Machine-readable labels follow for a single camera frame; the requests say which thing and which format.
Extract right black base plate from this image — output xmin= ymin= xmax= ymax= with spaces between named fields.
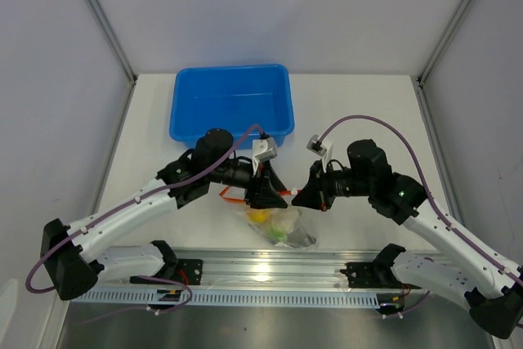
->
xmin=339 ymin=262 xmax=403 ymax=289

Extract grey toy fish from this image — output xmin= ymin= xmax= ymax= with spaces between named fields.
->
xmin=283 ymin=219 xmax=317 ymax=248

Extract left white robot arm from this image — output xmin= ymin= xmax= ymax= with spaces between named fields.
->
xmin=39 ymin=128 xmax=288 ymax=301

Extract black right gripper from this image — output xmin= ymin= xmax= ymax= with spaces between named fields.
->
xmin=292 ymin=159 xmax=373 ymax=213

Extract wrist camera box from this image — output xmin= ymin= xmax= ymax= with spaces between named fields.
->
xmin=251 ymin=136 xmax=277 ymax=174
xmin=306 ymin=134 xmax=333 ymax=172

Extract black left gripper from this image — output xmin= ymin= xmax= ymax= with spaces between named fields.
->
xmin=208 ymin=156 xmax=288 ymax=209

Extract white cauliflower with leaves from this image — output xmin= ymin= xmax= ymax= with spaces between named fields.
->
xmin=266 ymin=208 xmax=300 ymax=244

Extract white slotted cable duct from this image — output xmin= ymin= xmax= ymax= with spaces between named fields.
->
xmin=75 ymin=287 xmax=380 ymax=309

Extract clear orange-zip plastic bag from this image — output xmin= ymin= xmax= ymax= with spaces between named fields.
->
xmin=219 ymin=186 xmax=317 ymax=249

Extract blue plastic bin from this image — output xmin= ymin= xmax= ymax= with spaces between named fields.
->
xmin=169 ymin=64 xmax=295 ymax=148

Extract purple cable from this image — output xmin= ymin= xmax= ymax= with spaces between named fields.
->
xmin=317 ymin=114 xmax=523 ymax=328
xmin=25 ymin=123 xmax=270 ymax=317

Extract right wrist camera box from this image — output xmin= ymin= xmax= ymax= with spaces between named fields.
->
xmin=306 ymin=134 xmax=333 ymax=172

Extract aluminium rail frame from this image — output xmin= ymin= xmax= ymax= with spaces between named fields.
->
xmin=52 ymin=0 xmax=523 ymax=349

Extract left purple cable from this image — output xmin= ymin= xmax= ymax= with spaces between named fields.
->
xmin=25 ymin=123 xmax=270 ymax=317

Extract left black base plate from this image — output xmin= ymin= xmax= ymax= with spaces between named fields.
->
xmin=129 ymin=259 xmax=203 ymax=285

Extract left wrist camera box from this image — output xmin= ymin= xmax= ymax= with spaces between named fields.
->
xmin=251 ymin=136 xmax=277 ymax=174

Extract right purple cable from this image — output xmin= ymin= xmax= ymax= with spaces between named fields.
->
xmin=317 ymin=114 xmax=523 ymax=328

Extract orange yellow mango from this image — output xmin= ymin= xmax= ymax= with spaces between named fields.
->
xmin=247 ymin=209 xmax=270 ymax=225

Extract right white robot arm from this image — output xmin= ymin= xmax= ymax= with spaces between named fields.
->
xmin=292 ymin=136 xmax=522 ymax=339

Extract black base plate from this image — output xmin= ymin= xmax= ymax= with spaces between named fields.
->
xmin=339 ymin=262 xmax=403 ymax=289
xmin=129 ymin=259 xmax=203 ymax=285

